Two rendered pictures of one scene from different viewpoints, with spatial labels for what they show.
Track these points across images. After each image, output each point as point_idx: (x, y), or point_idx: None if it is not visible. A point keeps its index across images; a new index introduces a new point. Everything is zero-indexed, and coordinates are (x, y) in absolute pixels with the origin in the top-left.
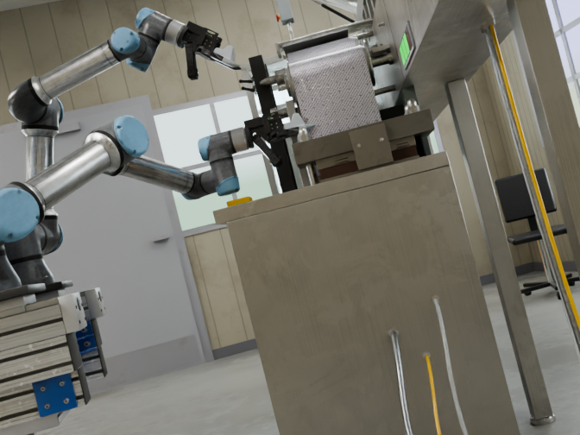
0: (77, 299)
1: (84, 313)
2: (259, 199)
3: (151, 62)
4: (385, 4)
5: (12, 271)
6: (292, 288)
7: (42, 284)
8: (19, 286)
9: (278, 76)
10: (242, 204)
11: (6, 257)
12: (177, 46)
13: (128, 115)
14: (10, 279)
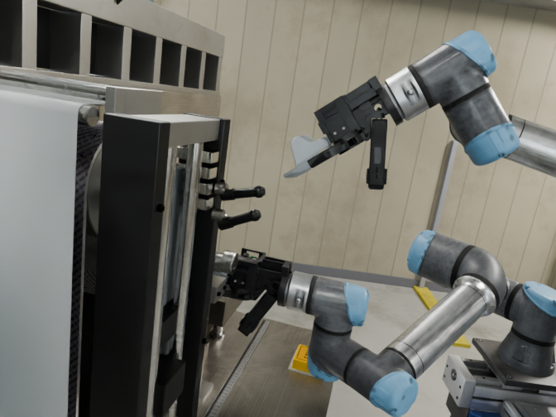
0: (452, 368)
1: (458, 395)
2: (292, 325)
3: (465, 146)
4: (103, 117)
5: (504, 342)
6: None
7: (500, 373)
8: (498, 354)
9: None
10: (309, 329)
11: (512, 334)
12: (406, 119)
13: (424, 230)
14: (500, 344)
